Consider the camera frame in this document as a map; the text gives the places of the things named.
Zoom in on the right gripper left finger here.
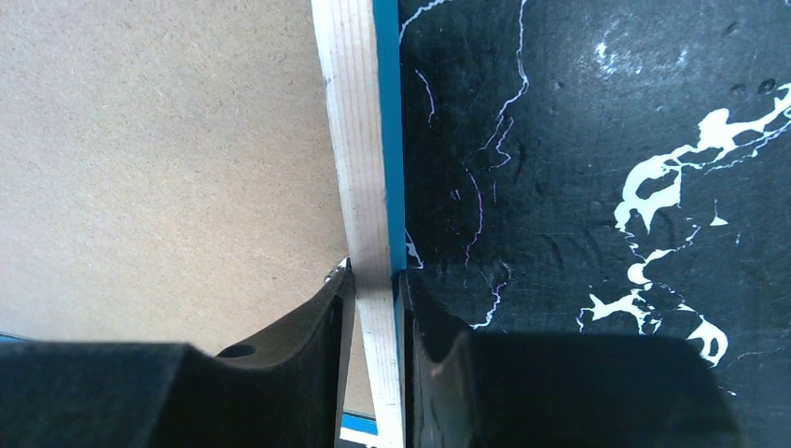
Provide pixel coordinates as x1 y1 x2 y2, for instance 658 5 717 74
1 266 354 447

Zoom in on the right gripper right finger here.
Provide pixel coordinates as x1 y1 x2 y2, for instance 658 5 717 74
398 272 742 447

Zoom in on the brown cardboard backing board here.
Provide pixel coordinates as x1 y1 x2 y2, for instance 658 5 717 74
0 0 378 418

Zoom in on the blue wooden picture frame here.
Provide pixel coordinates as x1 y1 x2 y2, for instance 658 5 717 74
312 1 405 447

